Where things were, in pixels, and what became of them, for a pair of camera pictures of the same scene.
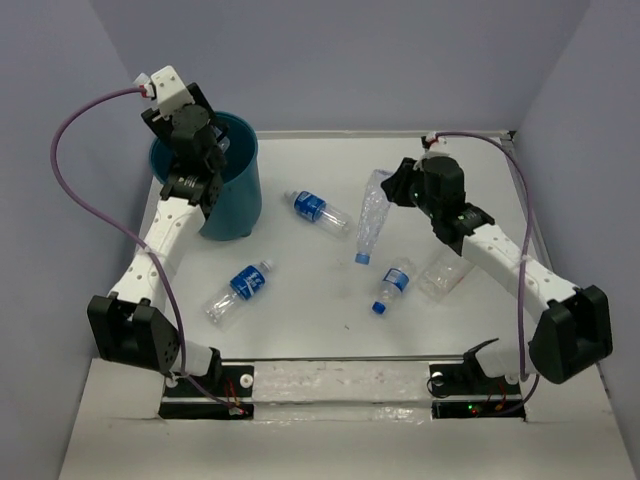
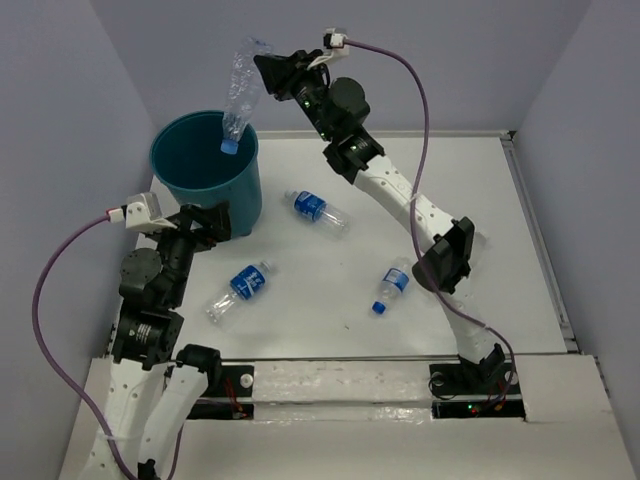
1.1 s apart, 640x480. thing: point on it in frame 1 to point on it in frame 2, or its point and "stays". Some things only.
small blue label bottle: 395,280 stays
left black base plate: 224,381 stays
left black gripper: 159,126 to 215,216
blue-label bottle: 310,207 stays
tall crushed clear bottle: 375,213 to 243,93
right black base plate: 467,380 stays
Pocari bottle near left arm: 244,286 stays
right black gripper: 395,185 to 281,74
